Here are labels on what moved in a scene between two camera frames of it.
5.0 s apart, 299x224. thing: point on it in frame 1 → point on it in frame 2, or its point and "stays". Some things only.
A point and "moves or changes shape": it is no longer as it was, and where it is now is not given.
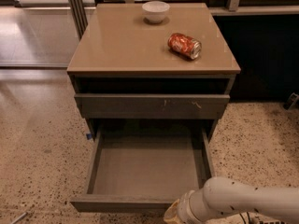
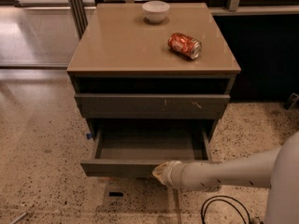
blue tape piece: (89, 135) stays
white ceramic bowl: (154, 11) stays
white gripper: (183, 206) → (171, 173)
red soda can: (189, 47) stays
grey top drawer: (151, 105) stays
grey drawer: (146, 165) moves or changes shape
